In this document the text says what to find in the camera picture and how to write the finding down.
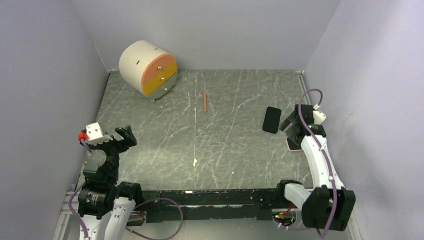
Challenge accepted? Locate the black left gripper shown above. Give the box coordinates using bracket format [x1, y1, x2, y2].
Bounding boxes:
[80, 124, 135, 182]

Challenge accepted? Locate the red-brown pencil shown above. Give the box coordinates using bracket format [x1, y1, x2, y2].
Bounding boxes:
[203, 91, 208, 113]

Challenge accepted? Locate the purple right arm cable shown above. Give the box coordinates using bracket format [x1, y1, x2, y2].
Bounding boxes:
[273, 88, 339, 238]

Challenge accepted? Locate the aluminium frame rail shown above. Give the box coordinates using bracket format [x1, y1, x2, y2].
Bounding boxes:
[52, 191, 83, 240]

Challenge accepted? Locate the black phone lying flat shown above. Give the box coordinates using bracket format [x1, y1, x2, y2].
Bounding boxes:
[262, 106, 282, 134]

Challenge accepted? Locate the white round drawer cabinet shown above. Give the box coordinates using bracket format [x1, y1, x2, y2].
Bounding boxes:
[118, 40, 178, 102]

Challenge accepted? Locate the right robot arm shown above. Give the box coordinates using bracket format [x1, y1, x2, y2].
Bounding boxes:
[274, 104, 356, 234]

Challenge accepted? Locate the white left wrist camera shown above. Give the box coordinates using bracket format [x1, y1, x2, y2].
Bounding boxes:
[85, 122, 113, 145]

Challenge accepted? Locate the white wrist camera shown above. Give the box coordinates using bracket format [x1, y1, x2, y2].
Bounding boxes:
[312, 104, 327, 125]
[85, 122, 113, 145]

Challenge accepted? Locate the black base crossbar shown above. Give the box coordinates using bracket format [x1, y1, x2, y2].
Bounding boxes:
[136, 188, 291, 223]

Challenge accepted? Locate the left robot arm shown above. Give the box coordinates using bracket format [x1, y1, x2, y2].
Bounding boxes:
[68, 122, 144, 240]

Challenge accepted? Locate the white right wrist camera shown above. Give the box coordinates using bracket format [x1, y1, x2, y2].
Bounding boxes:
[312, 104, 327, 125]

